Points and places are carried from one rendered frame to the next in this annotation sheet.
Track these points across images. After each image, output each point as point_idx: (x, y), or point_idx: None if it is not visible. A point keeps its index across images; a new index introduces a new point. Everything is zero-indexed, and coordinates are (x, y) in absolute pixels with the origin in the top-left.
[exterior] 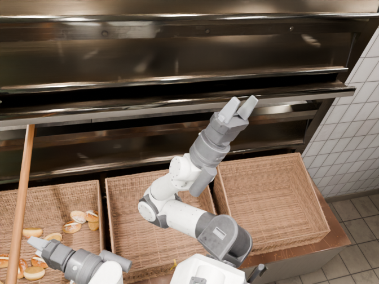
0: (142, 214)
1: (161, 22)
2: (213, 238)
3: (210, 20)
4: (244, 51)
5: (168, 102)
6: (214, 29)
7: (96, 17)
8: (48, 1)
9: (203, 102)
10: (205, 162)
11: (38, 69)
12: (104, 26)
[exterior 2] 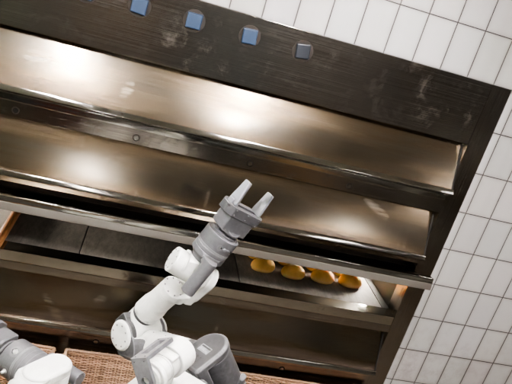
0: (113, 340)
1: (200, 141)
2: (196, 353)
3: (254, 148)
4: (292, 200)
5: (187, 230)
6: (257, 163)
7: (133, 116)
8: (91, 91)
9: None
10: (206, 250)
11: (49, 158)
12: (138, 129)
